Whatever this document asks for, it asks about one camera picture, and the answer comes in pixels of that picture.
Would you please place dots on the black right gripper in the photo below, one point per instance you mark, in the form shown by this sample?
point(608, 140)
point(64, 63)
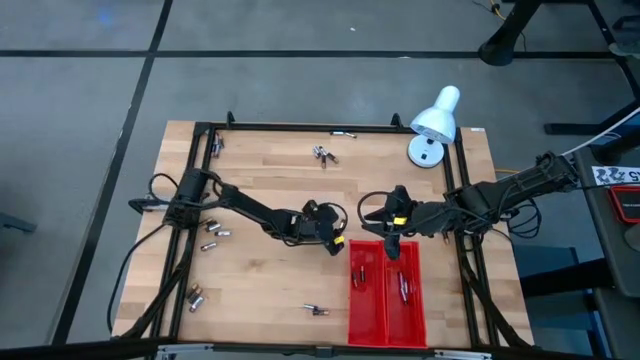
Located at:
point(415, 220)

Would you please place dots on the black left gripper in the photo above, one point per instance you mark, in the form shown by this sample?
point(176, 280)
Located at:
point(320, 225)

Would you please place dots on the silver Energizer battery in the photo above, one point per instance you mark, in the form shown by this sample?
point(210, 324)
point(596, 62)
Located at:
point(400, 281)

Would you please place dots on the small cylindrical battery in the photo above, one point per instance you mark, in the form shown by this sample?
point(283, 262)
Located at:
point(354, 279)

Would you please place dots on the black copper Duracell battery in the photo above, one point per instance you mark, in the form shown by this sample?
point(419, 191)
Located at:
point(321, 312)

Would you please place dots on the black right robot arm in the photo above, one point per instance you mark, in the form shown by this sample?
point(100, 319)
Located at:
point(500, 192)

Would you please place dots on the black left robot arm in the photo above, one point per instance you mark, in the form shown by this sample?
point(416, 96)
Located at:
point(250, 209)

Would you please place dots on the red plastic bin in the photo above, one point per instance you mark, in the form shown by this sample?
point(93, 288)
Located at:
point(367, 325)
point(415, 325)

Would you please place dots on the white desk lamp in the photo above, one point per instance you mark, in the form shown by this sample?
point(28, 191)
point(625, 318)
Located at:
point(435, 120)

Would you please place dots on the grey side table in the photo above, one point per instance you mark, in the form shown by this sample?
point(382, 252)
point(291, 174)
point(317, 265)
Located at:
point(600, 225)

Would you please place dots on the black table foot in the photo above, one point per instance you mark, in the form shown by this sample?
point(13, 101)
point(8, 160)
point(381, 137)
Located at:
point(575, 128)

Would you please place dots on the paper with black marks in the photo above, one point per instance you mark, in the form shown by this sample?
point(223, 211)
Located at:
point(615, 175)

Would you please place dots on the black desk leg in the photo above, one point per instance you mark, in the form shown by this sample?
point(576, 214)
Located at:
point(505, 40)

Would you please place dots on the red framed device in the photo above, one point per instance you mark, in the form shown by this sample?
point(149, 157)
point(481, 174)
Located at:
point(627, 202)

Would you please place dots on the grey round object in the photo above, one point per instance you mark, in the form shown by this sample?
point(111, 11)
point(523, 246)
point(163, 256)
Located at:
point(634, 239)

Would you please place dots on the person's foot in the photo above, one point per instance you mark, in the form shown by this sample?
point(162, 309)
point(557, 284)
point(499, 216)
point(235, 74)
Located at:
point(625, 50)

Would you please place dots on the grey furniture foot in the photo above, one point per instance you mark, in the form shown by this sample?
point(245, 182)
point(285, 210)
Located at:
point(15, 222)

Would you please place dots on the black chair base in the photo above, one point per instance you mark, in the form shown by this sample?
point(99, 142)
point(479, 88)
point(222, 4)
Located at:
point(627, 22)

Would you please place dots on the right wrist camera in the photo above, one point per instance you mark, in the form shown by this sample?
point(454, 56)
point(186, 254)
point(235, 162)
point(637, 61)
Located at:
point(398, 195)

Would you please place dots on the black metal table frame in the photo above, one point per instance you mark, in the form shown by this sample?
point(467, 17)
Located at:
point(300, 127)

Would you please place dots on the silver metal bracket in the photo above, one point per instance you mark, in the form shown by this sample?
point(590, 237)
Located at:
point(185, 350)
point(462, 355)

